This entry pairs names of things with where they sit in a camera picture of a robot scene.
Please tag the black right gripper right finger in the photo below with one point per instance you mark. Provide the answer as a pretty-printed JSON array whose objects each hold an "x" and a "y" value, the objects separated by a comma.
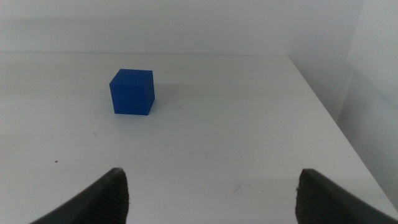
[{"x": 323, "y": 205}]

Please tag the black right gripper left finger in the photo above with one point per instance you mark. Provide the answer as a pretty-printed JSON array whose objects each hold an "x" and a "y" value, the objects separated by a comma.
[{"x": 102, "y": 205}]

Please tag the blue cube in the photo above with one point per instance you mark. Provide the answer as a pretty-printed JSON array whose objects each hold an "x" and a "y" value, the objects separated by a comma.
[{"x": 130, "y": 93}]

